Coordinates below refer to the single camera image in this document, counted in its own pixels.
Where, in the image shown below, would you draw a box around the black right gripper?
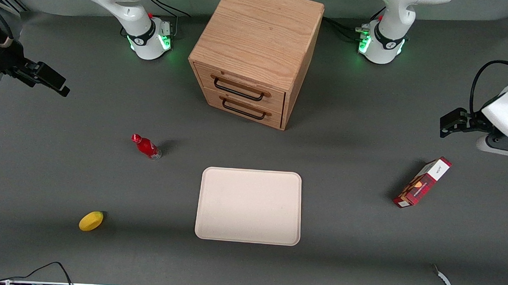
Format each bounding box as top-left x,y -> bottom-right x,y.
0,37 -> 73,98

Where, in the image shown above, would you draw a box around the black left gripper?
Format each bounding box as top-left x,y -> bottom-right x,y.
439,107 -> 496,141

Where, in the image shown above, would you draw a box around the red coke bottle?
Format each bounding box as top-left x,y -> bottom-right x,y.
130,134 -> 163,161

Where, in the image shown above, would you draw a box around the beige plastic tray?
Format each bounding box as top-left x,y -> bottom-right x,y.
194,166 -> 304,247

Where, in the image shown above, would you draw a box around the red and white snack box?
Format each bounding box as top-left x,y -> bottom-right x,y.
392,154 -> 453,211

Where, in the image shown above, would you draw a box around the yellow lemon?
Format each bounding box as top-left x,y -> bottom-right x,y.
78,210 -> 105,233

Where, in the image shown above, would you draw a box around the white curved plastic clamp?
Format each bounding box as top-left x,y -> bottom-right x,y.
404,263 -> 457,285

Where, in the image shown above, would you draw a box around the wooden drawer front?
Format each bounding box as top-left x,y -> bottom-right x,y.
201,87 -> 284,130
193,63 -> 287,115

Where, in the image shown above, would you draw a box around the wooden two-drawer cabinet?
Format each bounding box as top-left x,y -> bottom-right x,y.
185,0 -> 326,133

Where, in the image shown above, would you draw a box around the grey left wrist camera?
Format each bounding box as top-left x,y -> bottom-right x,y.
475,134 -> 508,159

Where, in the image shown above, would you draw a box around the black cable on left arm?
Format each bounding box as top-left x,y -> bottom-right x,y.
469,36 -> 508,116

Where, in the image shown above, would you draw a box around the black cables at right arm base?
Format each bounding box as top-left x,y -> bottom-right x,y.
146,0 -> 192,38

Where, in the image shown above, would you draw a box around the black cables at arm base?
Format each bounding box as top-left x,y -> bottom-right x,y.
322,4 -> 387,42
146,0 -> 192,38

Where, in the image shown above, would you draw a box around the black cables at left arm base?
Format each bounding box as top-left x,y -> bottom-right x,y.
322,4 -> 387,42

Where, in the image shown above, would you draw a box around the thin black table-edge cable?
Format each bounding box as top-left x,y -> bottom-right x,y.
0,258 -> 75,285

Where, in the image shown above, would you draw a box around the black metal drawer handle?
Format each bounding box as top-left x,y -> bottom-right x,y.
212,75 -> 266,102
221,97 -> 267,121

